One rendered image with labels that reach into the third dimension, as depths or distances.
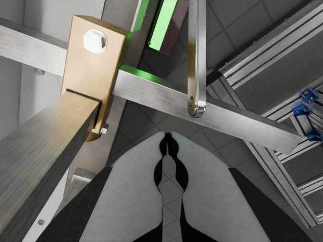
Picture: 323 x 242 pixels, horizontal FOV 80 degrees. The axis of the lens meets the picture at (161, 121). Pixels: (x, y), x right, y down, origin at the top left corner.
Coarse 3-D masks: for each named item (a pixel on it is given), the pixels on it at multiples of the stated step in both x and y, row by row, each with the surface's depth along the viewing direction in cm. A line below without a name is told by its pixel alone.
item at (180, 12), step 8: (184, 0) 30; (176, 8) 30; (184, 8) 30; (176, 16) 31; (184, 16) 31; (176, 24) 31; (168, 32) 32; (176, 32) 32; (168, 40) 32; (168, 48) 33
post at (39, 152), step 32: (64, 96) 19; (32, 128) 14; (64, 128) 15; (0, 160) 11; (32, 160) 11; (64, 160) 14; (0, 192) 9; (32, 192) 10; (0, 224) 8; (32, 224) 12
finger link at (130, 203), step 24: (144, 144) 11; (120, 168) 9; (144, 168) 9; (120, 192) 8; (144, 192) 8; (96, 216) 7; (120, 216) 7; (144, 216) 7; (96, 240) 6; (120, 240) 6; (144, 240) 7
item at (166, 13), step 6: (168, 0) 30; (174, 0) 30; (162, 6) 30; (168, 6) 30; (174, 6) 30; (162, 12) 30; (168, 12) 30; (162, 18) 31; (168, 18) 31; (156, 24) 31; (162, 24) 31; (156, 30) 31; (162, 30) 31; (156, 36) 32; (162, 36) 32; (156, 42) 32; (156, 48) 33
